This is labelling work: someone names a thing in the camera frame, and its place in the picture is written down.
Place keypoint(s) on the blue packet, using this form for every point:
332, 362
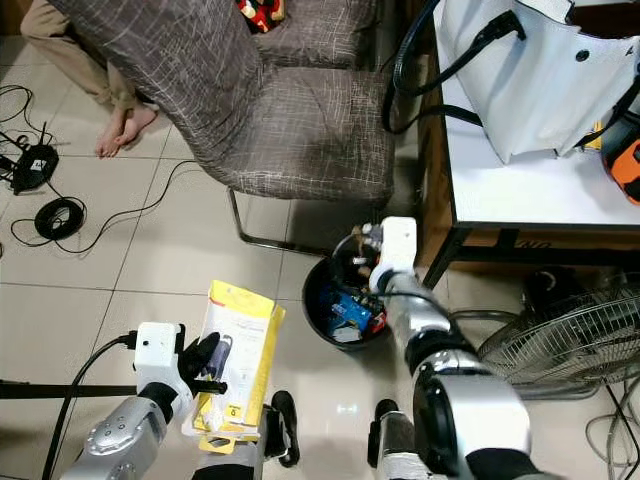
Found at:
350, 310

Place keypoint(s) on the red plush toy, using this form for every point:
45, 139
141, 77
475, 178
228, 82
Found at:
260, 12

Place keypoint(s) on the grey crosshatch fabric chair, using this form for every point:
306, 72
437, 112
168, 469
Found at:
290, 135
325, 30

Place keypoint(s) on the white fabric bag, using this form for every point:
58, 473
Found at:
540, 85

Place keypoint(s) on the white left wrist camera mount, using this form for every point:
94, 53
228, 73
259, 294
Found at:
158, 360

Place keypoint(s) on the orange and black tool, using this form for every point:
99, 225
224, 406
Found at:
625, 160

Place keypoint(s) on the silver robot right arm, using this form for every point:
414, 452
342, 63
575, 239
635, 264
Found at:
480, 420

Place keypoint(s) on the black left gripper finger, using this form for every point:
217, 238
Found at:
217, 358
192, 350

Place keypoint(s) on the person's khaki trouser legs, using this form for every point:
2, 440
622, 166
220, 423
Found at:
75, 40

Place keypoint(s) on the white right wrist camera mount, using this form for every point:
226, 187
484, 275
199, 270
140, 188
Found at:
398, 245

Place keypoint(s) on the black flat bar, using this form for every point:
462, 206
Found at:
60, 390

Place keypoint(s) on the yellow printed product box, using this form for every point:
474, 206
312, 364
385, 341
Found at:
245, 340

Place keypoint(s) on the person's bare foot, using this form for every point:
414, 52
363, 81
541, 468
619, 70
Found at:
142, 120
110, 138

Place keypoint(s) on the grey robot leg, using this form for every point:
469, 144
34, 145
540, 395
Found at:
405, 450
235, 465

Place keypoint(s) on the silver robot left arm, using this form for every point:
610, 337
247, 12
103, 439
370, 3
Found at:
120, 440

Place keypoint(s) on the black round rubbish bin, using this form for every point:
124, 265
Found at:
312, 305

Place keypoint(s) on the grey robot left leg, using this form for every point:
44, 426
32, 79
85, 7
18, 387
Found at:
235, 465

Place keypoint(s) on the white table black frame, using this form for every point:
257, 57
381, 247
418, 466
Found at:
540, 236

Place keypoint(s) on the black router with antennas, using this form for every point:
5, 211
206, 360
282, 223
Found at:
37, 168

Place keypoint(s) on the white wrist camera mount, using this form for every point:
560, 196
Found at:
398, 245
158, 360

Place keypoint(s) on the grey robot right leg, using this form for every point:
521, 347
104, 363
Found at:
405, 450

